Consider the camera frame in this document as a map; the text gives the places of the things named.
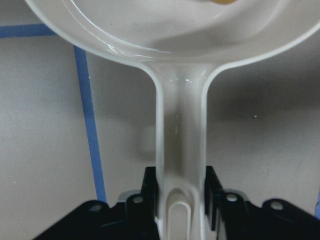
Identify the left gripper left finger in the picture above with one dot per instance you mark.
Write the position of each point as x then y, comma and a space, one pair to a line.
132, 218

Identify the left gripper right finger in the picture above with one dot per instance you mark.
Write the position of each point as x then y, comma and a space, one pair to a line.
233, 217

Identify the white plastic dustpan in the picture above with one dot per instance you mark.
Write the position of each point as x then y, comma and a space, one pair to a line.
182, 45

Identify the brown toy potato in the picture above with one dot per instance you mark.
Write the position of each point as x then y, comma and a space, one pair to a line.
223, 2

